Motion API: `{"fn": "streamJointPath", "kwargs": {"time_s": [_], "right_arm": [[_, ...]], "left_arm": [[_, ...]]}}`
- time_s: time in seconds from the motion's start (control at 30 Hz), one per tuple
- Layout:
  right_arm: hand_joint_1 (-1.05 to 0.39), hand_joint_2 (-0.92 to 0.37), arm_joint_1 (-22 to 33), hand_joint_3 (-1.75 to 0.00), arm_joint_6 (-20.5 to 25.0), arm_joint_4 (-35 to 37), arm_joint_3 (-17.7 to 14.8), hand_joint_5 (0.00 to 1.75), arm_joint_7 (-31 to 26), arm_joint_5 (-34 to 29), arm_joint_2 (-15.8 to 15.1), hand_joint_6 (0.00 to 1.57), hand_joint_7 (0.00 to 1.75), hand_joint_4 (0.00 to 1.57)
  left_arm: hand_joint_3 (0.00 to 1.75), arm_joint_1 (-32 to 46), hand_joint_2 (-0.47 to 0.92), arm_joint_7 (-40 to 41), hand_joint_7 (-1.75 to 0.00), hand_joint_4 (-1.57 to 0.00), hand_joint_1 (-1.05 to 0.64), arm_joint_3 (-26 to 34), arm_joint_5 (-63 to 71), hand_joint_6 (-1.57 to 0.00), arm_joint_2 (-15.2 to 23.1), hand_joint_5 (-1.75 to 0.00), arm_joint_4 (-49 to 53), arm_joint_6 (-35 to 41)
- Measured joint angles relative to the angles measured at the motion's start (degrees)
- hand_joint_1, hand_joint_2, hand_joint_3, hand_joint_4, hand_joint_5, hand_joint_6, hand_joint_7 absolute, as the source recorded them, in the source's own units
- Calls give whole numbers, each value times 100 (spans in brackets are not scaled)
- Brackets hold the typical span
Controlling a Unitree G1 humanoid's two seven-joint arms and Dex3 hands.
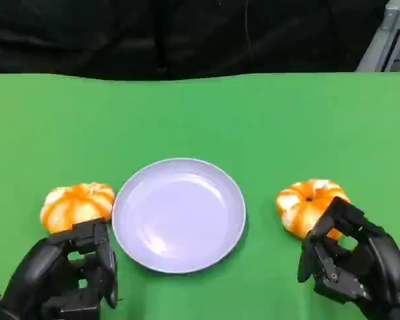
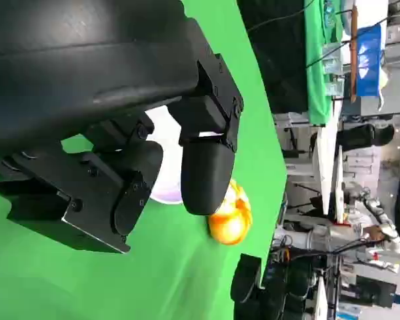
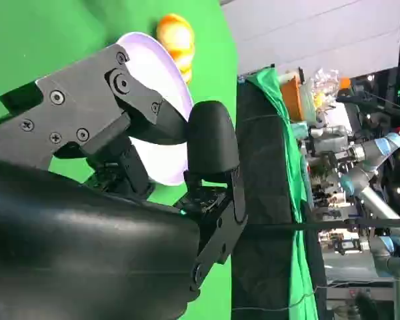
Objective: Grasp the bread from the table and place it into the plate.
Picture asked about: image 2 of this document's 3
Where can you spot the blue banner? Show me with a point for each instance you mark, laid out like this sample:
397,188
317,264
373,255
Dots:
370,66

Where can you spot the black chair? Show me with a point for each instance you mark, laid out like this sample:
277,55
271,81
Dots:
360,136

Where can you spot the brown wooden strip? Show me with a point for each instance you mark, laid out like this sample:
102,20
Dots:
354,50

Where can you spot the orange white toy bread roll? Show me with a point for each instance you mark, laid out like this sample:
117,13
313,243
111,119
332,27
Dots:
233,223

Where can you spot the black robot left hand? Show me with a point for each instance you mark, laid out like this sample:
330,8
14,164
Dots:
86,66

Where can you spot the black backdrop curtain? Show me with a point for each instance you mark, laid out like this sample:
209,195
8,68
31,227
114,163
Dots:
280,66

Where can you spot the green hanging cloth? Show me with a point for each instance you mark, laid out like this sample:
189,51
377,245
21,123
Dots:
316,66

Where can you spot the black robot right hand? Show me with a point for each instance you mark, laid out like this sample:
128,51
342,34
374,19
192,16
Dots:
246,280

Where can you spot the lilac plate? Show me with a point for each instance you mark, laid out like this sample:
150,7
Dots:
168,166

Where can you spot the green table cloth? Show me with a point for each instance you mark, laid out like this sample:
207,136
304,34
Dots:
86,286

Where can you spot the white panel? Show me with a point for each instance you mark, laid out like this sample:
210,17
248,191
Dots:
326,166

